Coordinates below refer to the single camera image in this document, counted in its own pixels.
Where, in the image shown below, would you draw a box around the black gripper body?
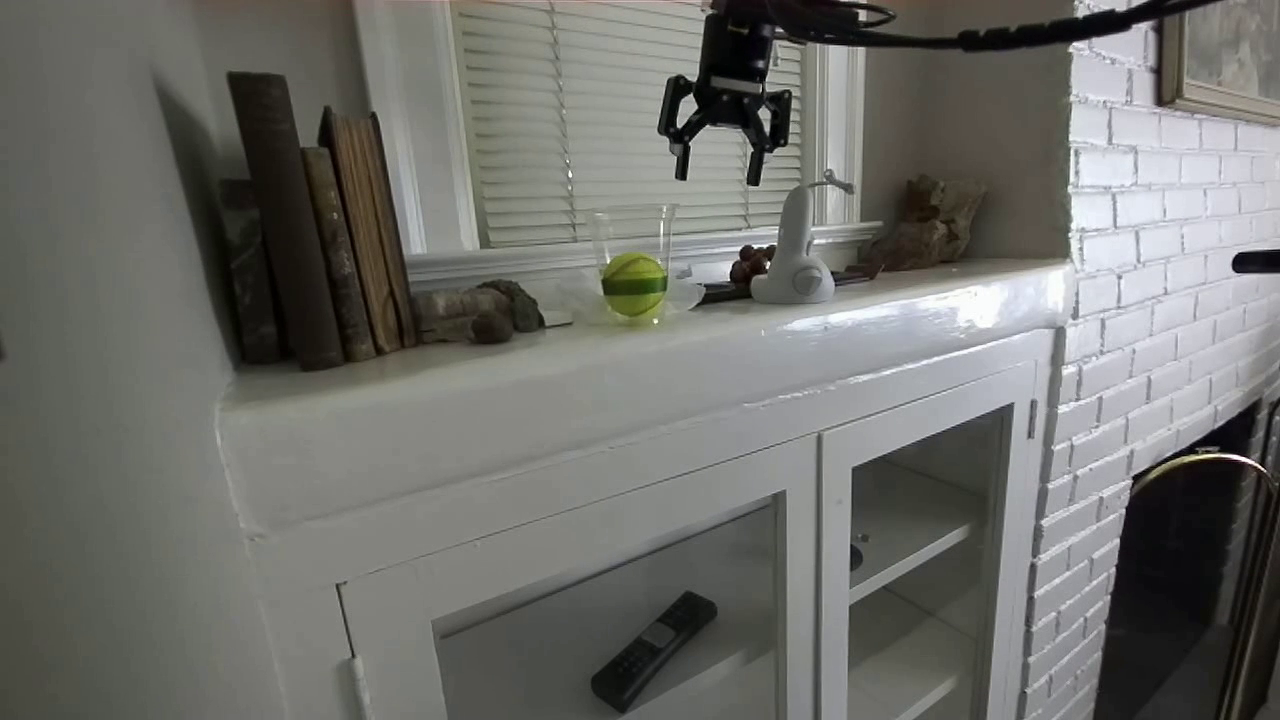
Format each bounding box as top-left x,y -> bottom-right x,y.
688,11 -> 784,135

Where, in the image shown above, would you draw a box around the dark grey rounded object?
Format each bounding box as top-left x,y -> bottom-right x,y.
472,275 -> 547,334

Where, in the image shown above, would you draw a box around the white window blinds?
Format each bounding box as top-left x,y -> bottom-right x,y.
450,0 -> 811,252

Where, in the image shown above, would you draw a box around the clear drinking glass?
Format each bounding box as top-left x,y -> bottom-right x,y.
588,196 -> 679,326

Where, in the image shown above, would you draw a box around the white swan figurine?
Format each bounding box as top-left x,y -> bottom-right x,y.
747,164 -> 862,309

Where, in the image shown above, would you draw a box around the wooden ball cluster toy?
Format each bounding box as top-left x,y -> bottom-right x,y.
726,240 -> 780,291

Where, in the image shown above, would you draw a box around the green ball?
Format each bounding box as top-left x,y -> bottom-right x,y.
595,249 -> 678,323

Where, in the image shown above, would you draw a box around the brown bear figure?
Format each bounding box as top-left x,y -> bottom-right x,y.
844,171 -> 991,282

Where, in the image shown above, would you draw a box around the small grey animal figurine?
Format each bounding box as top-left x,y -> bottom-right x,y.
407,282 -> 519,347

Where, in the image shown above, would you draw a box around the thin brown book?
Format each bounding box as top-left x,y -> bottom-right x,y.
361,107 -> 425,353

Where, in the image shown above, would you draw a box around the white built-in cabinet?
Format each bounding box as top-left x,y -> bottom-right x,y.
211,255 -> 1080,720

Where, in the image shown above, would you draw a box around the tan hardcover book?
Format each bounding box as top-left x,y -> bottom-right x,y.
318,103 -> 407,359

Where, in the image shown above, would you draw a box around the short brown worn book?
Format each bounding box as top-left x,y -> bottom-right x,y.
296,141 -> 386,362

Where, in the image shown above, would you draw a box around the white cabinet shelf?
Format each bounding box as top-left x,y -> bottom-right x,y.
848,454 -> 991,608

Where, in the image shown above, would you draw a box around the wide glass cabinet door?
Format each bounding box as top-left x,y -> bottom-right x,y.
335,431 -> 822,720

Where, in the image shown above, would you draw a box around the narrow glass cabinet door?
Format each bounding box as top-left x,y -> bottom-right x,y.
816,357 -> 1051,720

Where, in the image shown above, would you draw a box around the small dark grey book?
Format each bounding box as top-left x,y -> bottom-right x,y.
211,176 -> 288,368

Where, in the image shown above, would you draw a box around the black remote control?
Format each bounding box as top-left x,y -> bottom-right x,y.
588,589 -> 726,716

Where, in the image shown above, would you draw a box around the black brass fireplace screen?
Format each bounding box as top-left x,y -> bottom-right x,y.
1094,445 -> 1280,720

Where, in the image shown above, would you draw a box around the white window frame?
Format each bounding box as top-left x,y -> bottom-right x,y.
348,0 -> 873,291

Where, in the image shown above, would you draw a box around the framed wall picture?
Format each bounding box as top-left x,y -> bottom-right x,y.
1154,0 -> 1280,123

